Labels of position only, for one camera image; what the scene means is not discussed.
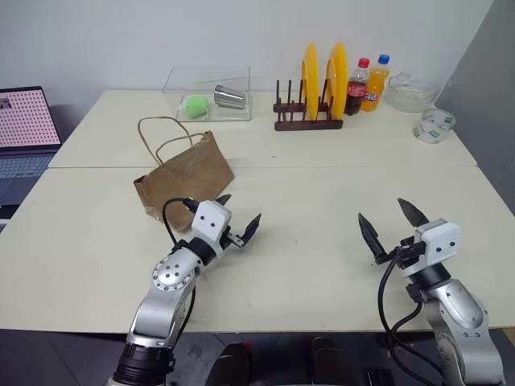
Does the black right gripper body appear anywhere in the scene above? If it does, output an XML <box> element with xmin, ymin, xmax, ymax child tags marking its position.
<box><xmin>387</xmin><ymin>236</ymin><xmax>428</xmax><ymax>270</ymax></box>

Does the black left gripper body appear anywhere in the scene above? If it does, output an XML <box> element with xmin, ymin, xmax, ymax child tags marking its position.
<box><xmin>220</xmin><ymin>226</ymin><xmax>248</xmax><ymax>251</ymax></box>

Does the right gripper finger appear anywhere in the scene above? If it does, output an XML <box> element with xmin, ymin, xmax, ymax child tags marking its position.
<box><xmin>357</xmin><ymin>212</ymin><xmax>391</xmax><ymax>265</ymax></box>
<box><xmin>397</xmin><ymin>197</ymin><xmax>431</xmax><ymax>228</ymax></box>

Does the brown paper bag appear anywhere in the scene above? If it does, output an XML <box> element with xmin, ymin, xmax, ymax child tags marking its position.
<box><xmin>133</xmin><ymin>116</ymin><xmax>236</xmax><ymax>234</ymax></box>

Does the clear tape roll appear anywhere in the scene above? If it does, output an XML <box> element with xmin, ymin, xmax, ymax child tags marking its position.
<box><xmin>411</xmin><ymin>108</ymin><xmax>455</xmax><ymax>144</ymax></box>

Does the green fuzzy ball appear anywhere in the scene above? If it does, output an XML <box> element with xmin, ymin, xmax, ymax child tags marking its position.
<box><xmin>182</xmin><ymin>94</ymin><xmax>211</xmax><ymax>119</ymax></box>

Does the metal cup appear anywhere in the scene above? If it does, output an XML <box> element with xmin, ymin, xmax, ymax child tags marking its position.
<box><xmin>212</xmin><ymin>83</ymin><xmax>248</xmax><ymax>111</ymax></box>

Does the dark wooden dish rack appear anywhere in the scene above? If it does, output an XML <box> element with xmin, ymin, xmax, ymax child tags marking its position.
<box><xmin>273</xmin><ymin>78</ymin><xmax>344</xmax><ymax>132</ymax></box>

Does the clear glass bowl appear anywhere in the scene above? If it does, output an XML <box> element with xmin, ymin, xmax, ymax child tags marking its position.
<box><xmin>386</xmin><ymin>71</ymin><xmax>440</xmax><ymax>113</ymax></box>

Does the clear plastic box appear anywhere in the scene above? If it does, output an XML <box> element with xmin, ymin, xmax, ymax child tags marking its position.
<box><xmin>162</xmin><ymin>64</ymin><xmax>253</xmax><ymax>123</ymax></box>

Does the dark rounded shape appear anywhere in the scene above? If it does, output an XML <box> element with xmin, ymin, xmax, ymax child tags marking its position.
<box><xmin>308</xmin><ymin>336</ymin><xmax>348</xmax><ymax>386</ymax></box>
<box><xmin>212</xmin><ymin>341</ymin><xmax>255</xmax><ymax>386</ymax></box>

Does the orange soda bottle blue cap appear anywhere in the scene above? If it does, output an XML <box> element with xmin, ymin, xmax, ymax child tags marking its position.
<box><xmin>360</xmin><ymin>54</ymin><xmax>391</xmax><ymax>113</ymax></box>

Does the grey partition panel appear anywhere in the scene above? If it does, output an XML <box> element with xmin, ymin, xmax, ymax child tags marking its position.
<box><xmin>435</xmin><ymin>0</ymin><xmax>515</xmax><ymax>242</ymax></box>

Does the cola bottle red cap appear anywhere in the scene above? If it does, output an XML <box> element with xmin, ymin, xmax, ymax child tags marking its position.
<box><xmin>344</xmin><ymin>57</ymin><xmax>371</xmax><ymax>117</ymax></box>

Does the yellow plate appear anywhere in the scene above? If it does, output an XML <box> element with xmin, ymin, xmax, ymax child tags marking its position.
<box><xmin>301</xmin><ymin>43</ymin><xmax>322</xmax><ymax>121</ymax></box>
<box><xmin>324</xmin><ymin>41</ymin><xmax>349</xmax><ymax>121</ymax></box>

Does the grey laptop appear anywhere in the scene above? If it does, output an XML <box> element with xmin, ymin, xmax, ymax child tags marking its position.
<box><xmin>0</xmin><ymin>84</ymin><xmax>64</xmax><ymax>223</ymax></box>

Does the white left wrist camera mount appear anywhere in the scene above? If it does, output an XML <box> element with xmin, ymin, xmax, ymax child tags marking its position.
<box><xmin>190</xmin><ymin>199</ymin><xmax>234</xmax><ymax>257</ymax></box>

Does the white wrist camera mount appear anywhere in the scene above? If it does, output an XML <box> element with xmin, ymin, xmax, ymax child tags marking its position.
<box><xmin>414</xmin><ymin>218</ymin><xmax>463</xmax><ymax>269</ymax></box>
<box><xmin>190</xmin><ymin>199</ymin><xmax>234</xmax><ymax>257</ymax></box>

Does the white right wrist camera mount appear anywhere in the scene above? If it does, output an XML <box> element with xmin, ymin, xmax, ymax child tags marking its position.
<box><xmin>414</xmin><ymin>218</ymin><xmax>463</xmax><ymax>269</ymax></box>

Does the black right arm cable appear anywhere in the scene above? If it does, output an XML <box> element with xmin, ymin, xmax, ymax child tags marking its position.
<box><xmin>377</xmin><ymin>257</ymin><xmax>444</xmax><ymax>376</ymax></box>

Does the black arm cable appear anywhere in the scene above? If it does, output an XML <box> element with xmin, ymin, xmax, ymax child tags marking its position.
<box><xmin>161</xmin><ymin>197</ymin><xmax>199</xmax><ymax>247</ymax></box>
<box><xmin>377</xmin><ymin>257</ymin><xmax>444</xmax><ymax>376</ymax></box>

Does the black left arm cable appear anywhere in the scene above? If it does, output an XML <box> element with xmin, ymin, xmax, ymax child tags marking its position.
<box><xmin>161</xmin><ymin>197</ymin><xmax>199</xmax><ymax>247</ymax></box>

